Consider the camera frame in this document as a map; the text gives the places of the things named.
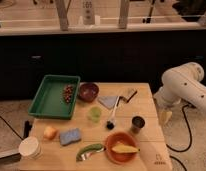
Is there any white paper cup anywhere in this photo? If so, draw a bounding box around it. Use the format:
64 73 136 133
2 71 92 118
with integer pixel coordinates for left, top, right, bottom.
18 136 41 158

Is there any green plastic tray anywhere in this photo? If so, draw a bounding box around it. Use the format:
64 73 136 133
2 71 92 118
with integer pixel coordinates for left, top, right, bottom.
29 75 80 120

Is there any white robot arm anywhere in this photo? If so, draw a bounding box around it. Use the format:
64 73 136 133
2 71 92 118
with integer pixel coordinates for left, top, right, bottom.
153 62 206 125

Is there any black marker pen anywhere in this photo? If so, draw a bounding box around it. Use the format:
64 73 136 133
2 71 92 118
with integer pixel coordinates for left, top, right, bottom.
126 90 137 103

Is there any light green plastic cup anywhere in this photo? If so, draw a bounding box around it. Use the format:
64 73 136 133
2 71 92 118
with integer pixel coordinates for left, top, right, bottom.
88 107 101 123

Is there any dark red bowl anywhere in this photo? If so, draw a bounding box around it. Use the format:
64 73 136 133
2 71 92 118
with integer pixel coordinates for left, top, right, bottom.
78 83 99 103

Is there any black power cable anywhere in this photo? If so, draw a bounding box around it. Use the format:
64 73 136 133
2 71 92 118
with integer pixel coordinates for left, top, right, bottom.
165 103 194 171

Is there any blue sponge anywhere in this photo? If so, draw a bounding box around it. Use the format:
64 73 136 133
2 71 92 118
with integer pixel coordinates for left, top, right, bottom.
59 128 81 146

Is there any green pepper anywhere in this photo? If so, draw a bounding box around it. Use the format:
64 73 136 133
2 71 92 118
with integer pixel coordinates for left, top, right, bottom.
76 143 105 161

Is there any black clamp on table edge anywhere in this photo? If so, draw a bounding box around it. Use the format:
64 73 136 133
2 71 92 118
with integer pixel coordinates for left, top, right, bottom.
23 121 32 139

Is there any white remote control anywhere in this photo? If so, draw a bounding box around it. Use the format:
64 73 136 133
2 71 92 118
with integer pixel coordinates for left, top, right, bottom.
82 0 95 25

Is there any metal steel cup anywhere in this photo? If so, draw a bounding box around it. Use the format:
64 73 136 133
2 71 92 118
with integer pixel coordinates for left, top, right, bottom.
131 116 145 134

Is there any yellow corn cob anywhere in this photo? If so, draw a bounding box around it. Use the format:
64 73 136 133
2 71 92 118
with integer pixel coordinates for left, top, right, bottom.
112 143 139 154

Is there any orange bowl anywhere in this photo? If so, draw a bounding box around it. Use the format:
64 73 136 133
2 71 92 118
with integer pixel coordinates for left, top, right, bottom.
105 132 139 164

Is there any bunch of red grapes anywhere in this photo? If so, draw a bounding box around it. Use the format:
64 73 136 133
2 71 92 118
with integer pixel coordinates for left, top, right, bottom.
63 85 73 103

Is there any metal fork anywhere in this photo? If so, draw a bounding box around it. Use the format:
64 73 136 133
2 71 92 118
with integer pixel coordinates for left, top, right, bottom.
80 148 105 161

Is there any grey folded cloth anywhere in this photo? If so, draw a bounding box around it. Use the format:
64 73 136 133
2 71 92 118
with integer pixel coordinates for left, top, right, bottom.
98 96 118 109

